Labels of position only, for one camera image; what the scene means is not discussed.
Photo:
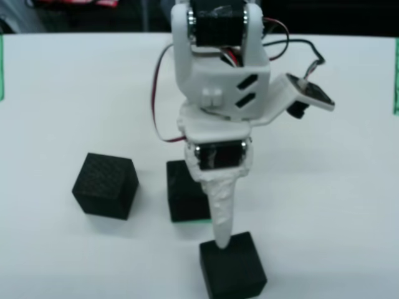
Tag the black cube with patterned face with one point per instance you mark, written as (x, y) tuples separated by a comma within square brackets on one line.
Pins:
[(103, 187)]

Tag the white background panel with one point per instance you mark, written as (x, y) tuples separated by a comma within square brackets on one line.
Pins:
[(18, 15)]

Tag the thin grey pole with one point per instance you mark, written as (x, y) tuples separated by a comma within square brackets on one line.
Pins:
[(146, 15)]

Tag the black printed cube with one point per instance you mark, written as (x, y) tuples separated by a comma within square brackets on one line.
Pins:
[(180, 199), (233, 271)]

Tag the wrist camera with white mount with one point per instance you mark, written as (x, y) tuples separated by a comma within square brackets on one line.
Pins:
[(315, 93)]

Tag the green striped square marker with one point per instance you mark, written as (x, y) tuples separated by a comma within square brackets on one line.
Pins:
[(199, 221)]

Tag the red printed package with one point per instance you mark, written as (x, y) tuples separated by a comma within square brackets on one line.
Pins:
[(106, 2)]

